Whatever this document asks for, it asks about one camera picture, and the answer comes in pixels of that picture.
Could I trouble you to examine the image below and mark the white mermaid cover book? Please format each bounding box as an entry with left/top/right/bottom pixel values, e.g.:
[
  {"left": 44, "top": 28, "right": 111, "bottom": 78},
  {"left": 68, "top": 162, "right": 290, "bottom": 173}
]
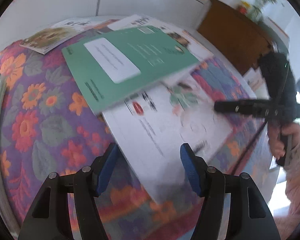
[{"left": 102, "top": 75, "right": 232, "bottom": 203}]

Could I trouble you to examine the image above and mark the teal green cover book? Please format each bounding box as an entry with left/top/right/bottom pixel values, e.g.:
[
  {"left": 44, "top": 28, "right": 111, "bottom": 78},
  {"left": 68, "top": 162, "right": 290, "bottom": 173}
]
[{"left": 62, "top": 26, "right": 198, "bottom": 115}]

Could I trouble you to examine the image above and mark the olive green history book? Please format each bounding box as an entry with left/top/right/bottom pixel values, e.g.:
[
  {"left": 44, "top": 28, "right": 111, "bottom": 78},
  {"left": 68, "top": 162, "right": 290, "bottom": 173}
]
[{"left": 20, "top": 27, "right": 78, "bottom": 55}]

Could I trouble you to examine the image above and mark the person right hand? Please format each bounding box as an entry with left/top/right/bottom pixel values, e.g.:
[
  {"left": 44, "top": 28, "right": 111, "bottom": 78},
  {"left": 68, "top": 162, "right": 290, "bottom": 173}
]
[{"left": 268, "top": 122, "right": 300, "bottom": 159}]

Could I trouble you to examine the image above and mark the brown wooden cabinet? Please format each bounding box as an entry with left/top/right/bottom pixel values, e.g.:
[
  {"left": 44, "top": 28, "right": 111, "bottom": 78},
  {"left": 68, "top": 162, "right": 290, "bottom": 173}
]
[{"left": 197, "top": 0, "right": 274, "bottom": 75}]

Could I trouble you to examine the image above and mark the floral quilted mat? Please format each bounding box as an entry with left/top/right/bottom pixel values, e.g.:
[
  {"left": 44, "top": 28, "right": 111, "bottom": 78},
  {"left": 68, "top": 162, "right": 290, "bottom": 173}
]
[{"left": 0, "top": 24, "right": 268, "bottom": 240}]

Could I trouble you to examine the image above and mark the white calligraphy book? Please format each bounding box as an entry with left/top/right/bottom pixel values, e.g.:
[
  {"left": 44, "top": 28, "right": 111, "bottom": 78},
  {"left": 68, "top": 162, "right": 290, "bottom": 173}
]
[{"left": 51, "top": 17, "right": 103, "bottom": 33}]

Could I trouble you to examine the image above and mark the white bookshelf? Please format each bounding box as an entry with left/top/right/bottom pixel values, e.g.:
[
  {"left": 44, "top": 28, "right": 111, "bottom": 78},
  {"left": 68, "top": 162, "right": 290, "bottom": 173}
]
[{"left": 0, "top": 0, "right": 211, "bottom": 50}]

